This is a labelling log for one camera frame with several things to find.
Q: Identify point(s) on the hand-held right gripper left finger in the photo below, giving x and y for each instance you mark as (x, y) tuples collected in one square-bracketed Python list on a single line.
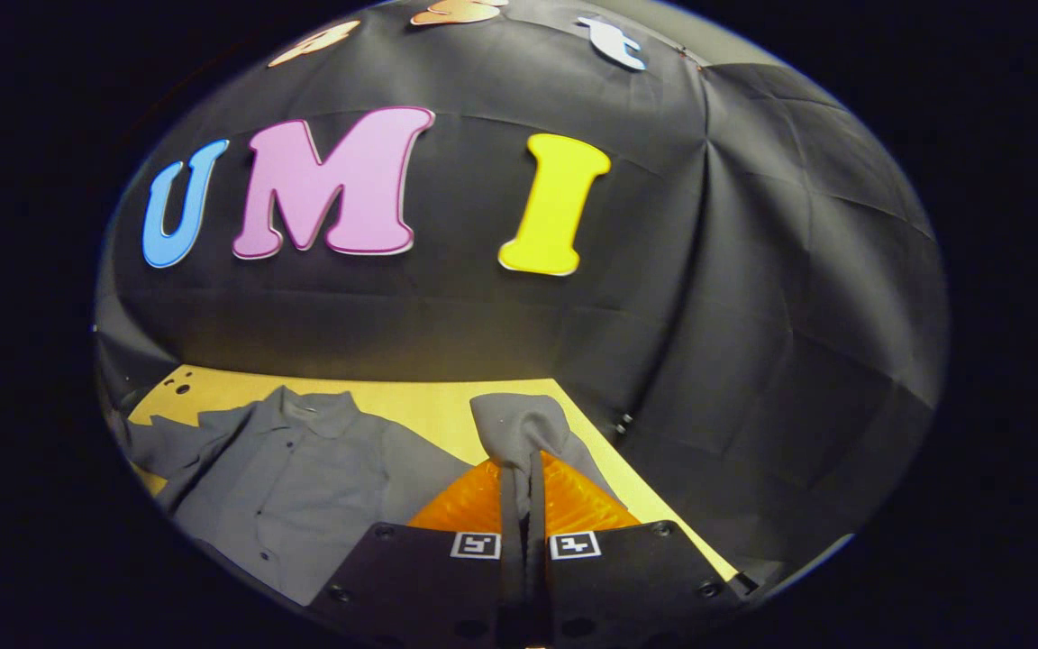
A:
[(411, 586)]

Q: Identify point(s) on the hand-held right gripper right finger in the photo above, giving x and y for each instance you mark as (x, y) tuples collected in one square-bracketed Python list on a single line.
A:
[(627, 586)]

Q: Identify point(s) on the grey collared shirt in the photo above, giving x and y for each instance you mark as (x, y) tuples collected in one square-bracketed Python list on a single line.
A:
[(303, 478)]

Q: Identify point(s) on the black backdrop cloth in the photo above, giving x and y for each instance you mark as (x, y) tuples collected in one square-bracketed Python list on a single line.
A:
[(483, 315)]

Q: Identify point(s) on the small metal clip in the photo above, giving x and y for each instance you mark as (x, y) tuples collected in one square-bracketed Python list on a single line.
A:
[(688, 54)]

